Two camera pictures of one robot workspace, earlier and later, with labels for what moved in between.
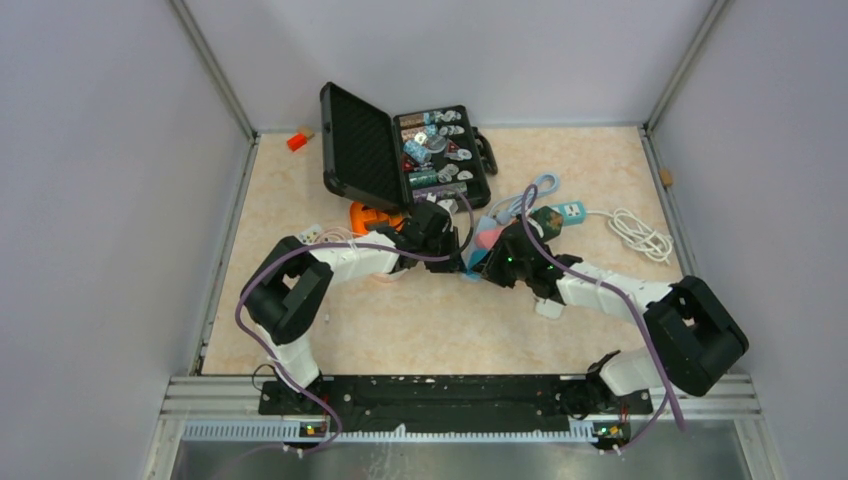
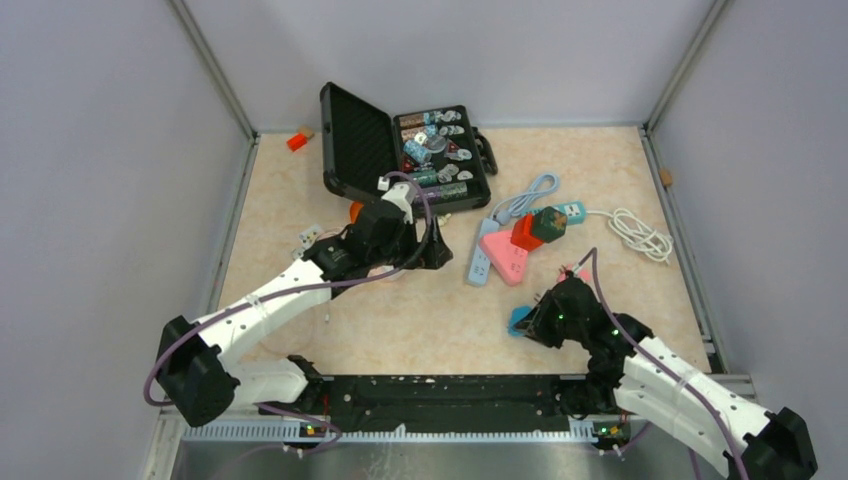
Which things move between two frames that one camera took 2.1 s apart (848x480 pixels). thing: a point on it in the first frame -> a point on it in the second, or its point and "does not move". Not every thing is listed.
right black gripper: (492, 270) -> (534, 324)
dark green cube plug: (550, 221) does not move
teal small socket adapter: (573, 212) does not move
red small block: (296, 141) does not move
